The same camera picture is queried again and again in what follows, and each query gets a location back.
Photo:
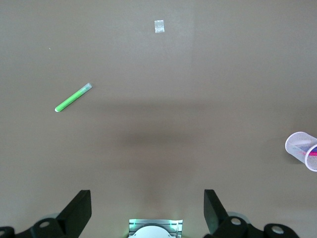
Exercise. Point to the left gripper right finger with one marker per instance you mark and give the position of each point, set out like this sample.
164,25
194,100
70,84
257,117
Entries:
215,215

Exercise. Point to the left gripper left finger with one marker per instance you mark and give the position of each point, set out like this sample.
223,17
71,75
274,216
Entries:
76,213

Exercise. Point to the pink pen holder cup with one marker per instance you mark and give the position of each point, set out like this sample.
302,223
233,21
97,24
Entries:
296,143

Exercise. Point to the green marker pen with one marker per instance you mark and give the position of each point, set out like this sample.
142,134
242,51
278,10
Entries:
71,98

